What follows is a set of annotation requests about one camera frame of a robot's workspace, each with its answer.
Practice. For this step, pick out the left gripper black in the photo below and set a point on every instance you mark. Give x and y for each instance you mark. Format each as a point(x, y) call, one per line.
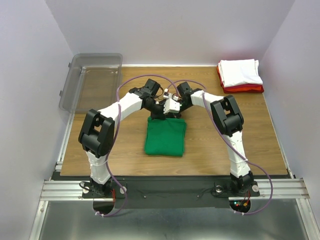
point(160, 115)

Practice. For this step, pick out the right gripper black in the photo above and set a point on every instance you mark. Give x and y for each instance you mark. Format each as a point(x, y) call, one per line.
point(174, 115)

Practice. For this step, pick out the green t-shirt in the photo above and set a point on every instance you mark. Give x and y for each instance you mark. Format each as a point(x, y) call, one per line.
point(165, 137)

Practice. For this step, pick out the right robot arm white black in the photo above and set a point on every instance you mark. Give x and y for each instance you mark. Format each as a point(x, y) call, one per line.
point(227, 119)

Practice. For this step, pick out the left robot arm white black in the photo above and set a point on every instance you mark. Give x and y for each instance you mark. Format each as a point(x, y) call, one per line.
point(100, 127)

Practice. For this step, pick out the white folded t-shirt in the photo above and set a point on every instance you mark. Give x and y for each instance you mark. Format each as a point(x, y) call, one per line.
point(239, 72)

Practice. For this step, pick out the clear plastic storage bin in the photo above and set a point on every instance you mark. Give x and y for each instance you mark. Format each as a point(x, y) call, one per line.
point(91, 82)

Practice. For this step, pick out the red folded t-shirt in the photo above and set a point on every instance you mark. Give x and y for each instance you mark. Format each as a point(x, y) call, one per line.
point(243, 90)

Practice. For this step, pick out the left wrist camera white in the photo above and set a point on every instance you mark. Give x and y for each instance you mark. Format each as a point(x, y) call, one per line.
point(171, 106)

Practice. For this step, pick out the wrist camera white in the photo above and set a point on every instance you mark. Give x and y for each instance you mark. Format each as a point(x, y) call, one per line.
point(171, 106)
point(168, 95)

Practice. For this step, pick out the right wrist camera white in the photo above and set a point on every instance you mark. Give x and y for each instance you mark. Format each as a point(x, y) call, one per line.
point(168, 95)

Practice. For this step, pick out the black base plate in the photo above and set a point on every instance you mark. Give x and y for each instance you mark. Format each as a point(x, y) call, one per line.
point(169, 192)

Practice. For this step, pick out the aluminium rail frame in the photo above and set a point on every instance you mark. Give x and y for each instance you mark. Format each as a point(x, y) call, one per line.
point(65, 215)

